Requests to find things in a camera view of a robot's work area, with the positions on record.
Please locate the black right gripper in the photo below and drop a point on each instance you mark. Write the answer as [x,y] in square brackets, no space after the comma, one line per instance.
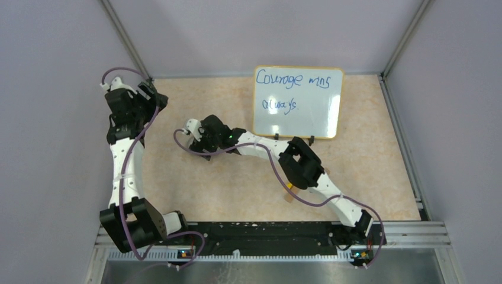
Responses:
[198,147]

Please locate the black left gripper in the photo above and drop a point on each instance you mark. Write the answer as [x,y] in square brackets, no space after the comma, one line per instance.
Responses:
[156,101]

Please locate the yellow framed whiteboard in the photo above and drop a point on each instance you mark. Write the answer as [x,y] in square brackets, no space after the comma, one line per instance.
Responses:
[297,101]

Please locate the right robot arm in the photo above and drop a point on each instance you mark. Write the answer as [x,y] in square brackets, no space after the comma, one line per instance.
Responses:
[301,166]

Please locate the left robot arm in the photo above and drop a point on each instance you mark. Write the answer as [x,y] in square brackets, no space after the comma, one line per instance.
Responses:
[130,220]

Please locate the natural long wooden block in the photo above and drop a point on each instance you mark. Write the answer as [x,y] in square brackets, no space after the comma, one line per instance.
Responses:
[288,198]

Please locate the black right stand foot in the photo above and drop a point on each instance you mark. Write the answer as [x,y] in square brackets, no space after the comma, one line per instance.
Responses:
[311,140]

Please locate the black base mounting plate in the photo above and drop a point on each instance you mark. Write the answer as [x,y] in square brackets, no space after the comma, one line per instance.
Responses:
[276,238]

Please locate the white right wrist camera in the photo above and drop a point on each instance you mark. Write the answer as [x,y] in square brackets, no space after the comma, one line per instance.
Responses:
[194,128]

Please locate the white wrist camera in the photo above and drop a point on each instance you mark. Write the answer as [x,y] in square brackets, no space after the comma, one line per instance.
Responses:
[116,83]
[194,128]

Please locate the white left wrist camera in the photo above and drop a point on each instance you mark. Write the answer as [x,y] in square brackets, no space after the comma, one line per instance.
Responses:
[116,83]

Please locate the aluminium front frame rail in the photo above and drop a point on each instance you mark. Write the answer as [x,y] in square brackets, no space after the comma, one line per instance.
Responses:
[415,252]

